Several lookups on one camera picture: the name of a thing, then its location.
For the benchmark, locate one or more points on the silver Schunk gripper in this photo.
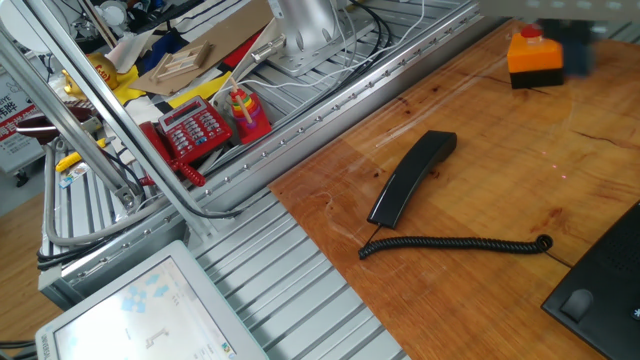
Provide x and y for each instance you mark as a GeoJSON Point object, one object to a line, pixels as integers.
{"type": "Point", "coordinates": [560, 9]}

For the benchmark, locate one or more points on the black telephone handset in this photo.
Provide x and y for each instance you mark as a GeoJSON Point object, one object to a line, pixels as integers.
{"type": "Point", "coordinates": [410, 177]}

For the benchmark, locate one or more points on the black desk telephone base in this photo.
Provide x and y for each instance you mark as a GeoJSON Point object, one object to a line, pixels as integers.
{"type": "Point", "coordinates": [600, 300]}

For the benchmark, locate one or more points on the red toy telephone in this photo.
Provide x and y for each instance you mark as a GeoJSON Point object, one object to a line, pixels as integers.
{"type": "Point", "coordinates": [197, 130]}

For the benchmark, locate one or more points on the red telephone handset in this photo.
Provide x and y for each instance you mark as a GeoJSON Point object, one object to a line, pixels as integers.
{"type": "Point", "coordinates": [152, 140]}

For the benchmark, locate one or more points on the orange emergency stop button box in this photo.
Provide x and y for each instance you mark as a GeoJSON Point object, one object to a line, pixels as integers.
{"type": "Point", "coordinates": [535, 57]}

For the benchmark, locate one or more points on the brown cardboard sheet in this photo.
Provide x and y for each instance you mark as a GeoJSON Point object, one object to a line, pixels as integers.
{"type": "Point", "coordinates": [220, 40]}

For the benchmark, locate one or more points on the yellow paper sheet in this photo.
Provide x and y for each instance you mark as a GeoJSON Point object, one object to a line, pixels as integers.
{"type": "Point", "coordinates": [195, 95]}

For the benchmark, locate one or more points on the golden piggy bank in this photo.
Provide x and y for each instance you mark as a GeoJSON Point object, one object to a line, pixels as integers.
{"type": "Point", "coordinates": [102, 70]}

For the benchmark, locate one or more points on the white teach pendant tablet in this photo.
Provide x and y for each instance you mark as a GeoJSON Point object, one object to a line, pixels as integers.
{"type": "Point", "coordinates": [150, 310]}

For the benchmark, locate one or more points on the dark red bowl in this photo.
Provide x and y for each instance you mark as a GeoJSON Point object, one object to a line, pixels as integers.
{"type": "Point", "coordinates": [45, 122]}

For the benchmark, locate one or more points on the white sign with red band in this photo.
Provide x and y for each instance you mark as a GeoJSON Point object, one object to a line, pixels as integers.
{"type": "Point", "coordinates": [15, 125]}

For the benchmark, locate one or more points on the silver metal pedestal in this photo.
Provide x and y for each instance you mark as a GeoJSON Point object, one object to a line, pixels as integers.
{"type": "Point", "coordinates": [305, 25]}

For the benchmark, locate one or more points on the aluminium rail beam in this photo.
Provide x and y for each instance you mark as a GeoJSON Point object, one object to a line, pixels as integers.
{"type": "Point", "coordinates": [310, 145]}

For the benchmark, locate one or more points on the small wooden frame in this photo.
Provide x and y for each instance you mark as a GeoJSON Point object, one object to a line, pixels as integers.
{"type": "Point", "coordinates": [180, 61]}

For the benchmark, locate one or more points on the aluminium frame post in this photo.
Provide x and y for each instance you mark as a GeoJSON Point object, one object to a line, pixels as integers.
{"type": "Point", "coordinates": [61, 117]}
{"type": "Point", "coordinates": [100, 100]}

